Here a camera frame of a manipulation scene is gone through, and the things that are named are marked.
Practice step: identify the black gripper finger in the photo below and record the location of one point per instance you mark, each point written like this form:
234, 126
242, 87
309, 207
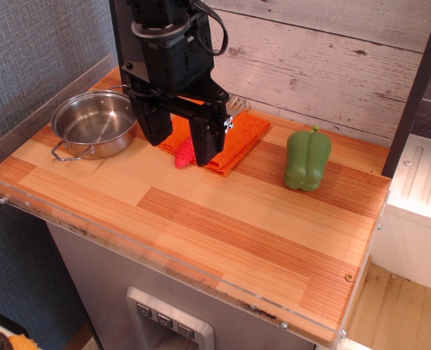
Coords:
207, 127
155, 122

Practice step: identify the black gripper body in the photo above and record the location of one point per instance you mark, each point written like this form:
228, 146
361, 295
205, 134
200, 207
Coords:
173, 63

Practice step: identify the stainless steel pot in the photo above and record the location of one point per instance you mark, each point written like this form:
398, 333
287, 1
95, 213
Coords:
93, 125

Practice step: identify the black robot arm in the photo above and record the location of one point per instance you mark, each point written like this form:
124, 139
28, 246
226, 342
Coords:
152, 14

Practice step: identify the orange folded cloth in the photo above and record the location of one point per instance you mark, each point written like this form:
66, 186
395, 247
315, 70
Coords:
247, 130

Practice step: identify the green bell pepper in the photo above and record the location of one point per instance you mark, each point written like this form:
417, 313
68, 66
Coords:
307, 155

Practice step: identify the grey cabinet with dispenser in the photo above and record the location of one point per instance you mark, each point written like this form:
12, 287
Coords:
102, 278

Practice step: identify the clear acrylic table guard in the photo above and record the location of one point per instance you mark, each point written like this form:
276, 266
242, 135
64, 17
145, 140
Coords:
292, 257

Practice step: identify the white sink drainboard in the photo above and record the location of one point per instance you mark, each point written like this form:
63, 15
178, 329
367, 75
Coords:
410, 187

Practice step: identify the yellow black object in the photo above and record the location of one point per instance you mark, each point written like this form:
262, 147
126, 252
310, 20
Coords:
17, 342

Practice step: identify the fork with pink handle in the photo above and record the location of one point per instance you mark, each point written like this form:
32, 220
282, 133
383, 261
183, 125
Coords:
186, 153

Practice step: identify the dark left vertical post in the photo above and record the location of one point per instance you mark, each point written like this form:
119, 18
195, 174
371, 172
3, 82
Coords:
122, 17

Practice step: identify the dark vertical post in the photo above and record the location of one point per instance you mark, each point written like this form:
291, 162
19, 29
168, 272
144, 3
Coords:
405, 124
122, 17

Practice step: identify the dark right vertical post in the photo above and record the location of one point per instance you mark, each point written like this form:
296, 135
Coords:
405, 124

